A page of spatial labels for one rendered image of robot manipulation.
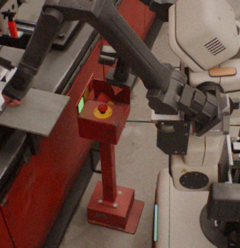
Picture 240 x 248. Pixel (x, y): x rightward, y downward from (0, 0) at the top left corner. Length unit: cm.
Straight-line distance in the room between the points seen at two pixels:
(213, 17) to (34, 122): 65
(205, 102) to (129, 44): 29
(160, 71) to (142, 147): 159
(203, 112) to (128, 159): 148
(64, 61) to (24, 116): 45
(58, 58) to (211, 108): 87
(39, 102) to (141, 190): 112
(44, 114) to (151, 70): 52
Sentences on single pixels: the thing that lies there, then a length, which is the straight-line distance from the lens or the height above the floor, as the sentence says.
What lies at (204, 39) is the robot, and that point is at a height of 134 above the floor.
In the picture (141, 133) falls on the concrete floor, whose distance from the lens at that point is 279.
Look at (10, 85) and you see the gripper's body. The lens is 150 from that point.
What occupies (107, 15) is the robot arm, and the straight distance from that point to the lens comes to 100.
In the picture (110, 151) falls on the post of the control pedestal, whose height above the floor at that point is 52.
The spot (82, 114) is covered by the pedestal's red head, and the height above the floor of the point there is 78.
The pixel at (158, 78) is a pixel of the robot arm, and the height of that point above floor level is 132.
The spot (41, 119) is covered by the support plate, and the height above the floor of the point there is 100.
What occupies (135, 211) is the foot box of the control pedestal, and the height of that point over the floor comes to 1.
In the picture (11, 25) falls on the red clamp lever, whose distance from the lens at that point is 157.
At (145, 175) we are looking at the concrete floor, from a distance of 259.
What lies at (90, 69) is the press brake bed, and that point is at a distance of 214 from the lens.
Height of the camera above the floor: 208
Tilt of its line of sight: 47 degrees down
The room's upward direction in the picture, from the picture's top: 2 degrees counter-clockwise
